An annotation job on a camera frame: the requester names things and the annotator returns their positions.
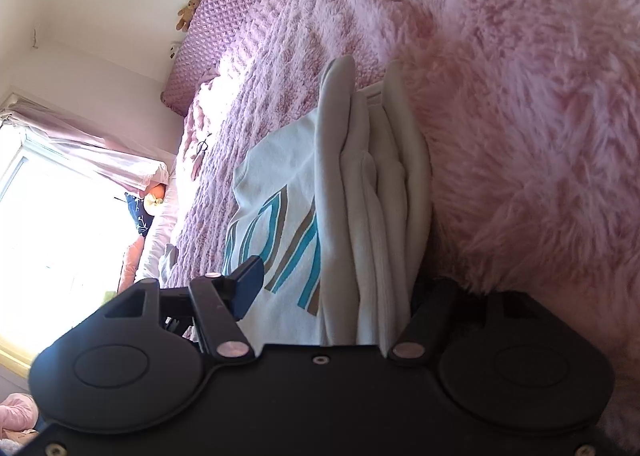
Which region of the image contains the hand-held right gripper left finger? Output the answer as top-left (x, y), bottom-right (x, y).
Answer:
top-left (104, 256), bottom-right (265, 367)

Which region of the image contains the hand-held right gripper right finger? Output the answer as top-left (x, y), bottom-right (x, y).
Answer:
top-left (387, 278), bottom-right (548, 367)

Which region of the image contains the cream sweatshirt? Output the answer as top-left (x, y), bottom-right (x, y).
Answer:
top-left (315, 56), bottom-right (434, 354)

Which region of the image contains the white printed t-shirt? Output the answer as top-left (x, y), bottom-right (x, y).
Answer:
top-left (222, 108), bottom-right (331, 347)

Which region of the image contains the salmon pink pillow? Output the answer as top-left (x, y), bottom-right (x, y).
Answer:
top-left (117, 236), bottom-right (147, 295)

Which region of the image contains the orange plush toy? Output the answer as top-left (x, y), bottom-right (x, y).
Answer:
top-left (142, 183), bottom-right (169, 213)

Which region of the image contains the navy patterned pillow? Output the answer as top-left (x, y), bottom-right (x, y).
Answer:
top-left (124, 192), bottom-right (157, 237)

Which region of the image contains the bright window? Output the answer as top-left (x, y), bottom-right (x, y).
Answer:
top-left (0, 131), bottom-right (151, 352)

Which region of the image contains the pink curtain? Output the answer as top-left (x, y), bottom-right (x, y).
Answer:
top-left (0, 93), bottom-right (169, 193)

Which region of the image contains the pink fluffy blanket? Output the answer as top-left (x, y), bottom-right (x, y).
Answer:
top-left (162, 0), bottom-right (640, 327)

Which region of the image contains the pink cloth bundle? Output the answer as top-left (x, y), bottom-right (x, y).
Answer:
top-left (0, 392), bottom-right (41, 437)

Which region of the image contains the purple quilted pillow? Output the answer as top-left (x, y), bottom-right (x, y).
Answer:
top-left (160, 0), bottom-right (302, 115)

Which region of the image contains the brown teddy bear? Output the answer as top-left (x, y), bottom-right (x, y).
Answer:
top-left (176, 0), bottom-right (205, 33)

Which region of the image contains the small ornament with dark strings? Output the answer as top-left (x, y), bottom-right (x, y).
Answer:
top-left (190, 133), bottom-right (214, 181)

